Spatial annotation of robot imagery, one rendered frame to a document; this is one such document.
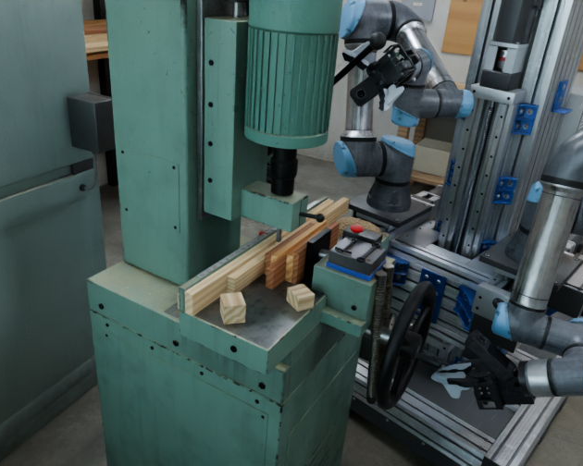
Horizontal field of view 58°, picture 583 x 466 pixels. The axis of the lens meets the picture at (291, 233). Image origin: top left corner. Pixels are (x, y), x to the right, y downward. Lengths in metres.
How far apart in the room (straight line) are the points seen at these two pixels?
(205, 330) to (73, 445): 1.13
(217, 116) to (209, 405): 0.65
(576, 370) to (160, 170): 0.95
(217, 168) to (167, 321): 0.36
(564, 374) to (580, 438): 1.26
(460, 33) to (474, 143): 2.61
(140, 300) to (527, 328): 0.86
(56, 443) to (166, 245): 1.02
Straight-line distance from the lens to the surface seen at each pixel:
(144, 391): 1.44
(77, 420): 2.18
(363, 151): 1.70
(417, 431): 1.96
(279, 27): 1.01
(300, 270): 1.16
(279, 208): 1.15
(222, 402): 1.26
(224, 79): 1.12
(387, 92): 1.23
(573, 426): 2.47
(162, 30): 1.15
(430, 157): 4.01
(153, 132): 1.22
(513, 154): 1.78
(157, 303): 1.28
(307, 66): 1.03
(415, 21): 1.73
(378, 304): 1.14
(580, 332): 1.27
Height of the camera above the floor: 1.52
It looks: 26 degrees down
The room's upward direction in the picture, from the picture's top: 5 degrees clockwise
